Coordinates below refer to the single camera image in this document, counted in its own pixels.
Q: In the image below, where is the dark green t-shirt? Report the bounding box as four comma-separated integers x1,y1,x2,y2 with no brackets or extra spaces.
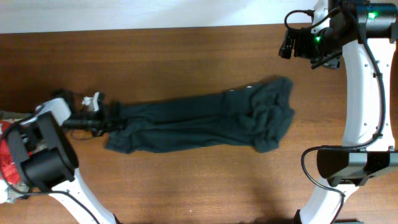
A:
105,77,295,154

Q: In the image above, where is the grey folded t-shirt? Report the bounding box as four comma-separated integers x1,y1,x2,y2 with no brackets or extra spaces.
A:
1,110,30,203

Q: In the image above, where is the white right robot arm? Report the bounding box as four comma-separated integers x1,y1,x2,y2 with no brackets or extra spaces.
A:
279,1,397,224

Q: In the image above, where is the red white printed t-shirt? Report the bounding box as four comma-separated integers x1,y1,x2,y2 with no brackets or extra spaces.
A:
0,120,22,187

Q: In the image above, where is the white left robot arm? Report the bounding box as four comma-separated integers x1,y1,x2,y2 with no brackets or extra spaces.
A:
1,90,119,223

